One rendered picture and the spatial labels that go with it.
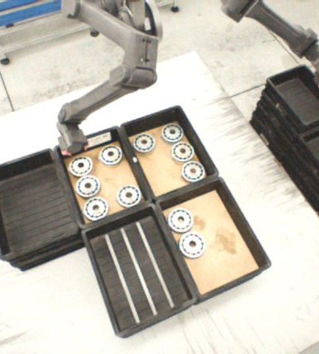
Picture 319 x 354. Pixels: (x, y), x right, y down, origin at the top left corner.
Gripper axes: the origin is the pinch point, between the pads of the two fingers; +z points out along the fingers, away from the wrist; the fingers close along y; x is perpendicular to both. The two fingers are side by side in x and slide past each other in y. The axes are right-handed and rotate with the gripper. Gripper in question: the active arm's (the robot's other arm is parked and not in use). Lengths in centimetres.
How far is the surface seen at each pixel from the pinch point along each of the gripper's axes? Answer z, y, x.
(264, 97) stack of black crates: 57, 119, 25
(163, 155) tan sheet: 15.2, 34.2, -8.3
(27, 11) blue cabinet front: 61, -4, 177
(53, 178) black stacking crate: 12.5, -14.8, -1.0
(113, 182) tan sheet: 13.6, 8.8, -12.6
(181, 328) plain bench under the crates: 26, 12, -77
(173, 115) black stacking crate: 11.5, 46.2, 7.1
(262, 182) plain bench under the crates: 30, 75, -34
